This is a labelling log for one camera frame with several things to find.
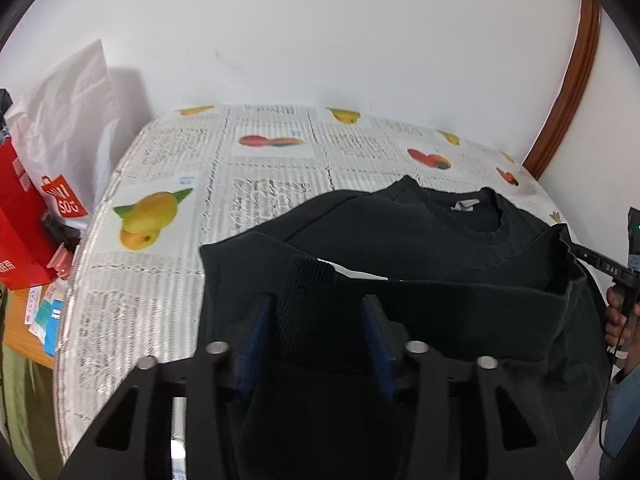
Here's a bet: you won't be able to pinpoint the black sweatshirt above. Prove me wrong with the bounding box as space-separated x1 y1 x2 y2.
198 177 610 479

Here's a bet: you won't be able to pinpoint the person's right hand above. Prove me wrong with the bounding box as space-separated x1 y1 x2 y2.
605 287 639 360

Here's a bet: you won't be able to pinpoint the person's jeans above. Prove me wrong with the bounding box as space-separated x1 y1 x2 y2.
600 366 640 476

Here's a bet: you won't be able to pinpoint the small packets on cabinet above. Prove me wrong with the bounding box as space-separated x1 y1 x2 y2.
22 242 76 359

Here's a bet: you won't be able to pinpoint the green bed sheet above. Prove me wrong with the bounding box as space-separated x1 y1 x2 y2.
1 288 63 479

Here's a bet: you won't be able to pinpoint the wooden bedside cabinet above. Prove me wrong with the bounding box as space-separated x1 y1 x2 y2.
3 289 54 370

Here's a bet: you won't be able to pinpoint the fruit print tablecloth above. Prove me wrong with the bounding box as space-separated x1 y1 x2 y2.
54 105 568 463

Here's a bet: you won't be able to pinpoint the red paper shopping bag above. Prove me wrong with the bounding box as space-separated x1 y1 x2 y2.
0 140 58 290

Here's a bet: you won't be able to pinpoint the white plastic shopping bag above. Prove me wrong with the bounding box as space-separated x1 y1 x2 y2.
6 40 132 231

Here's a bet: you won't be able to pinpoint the plaid grey cloth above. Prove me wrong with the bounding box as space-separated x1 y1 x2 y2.
0 89 13 144

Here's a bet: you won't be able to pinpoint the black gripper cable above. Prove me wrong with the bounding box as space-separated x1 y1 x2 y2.
596 309 637 466

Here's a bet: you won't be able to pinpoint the brown wooden door frame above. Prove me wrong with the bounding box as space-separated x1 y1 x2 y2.
523 0 602 180

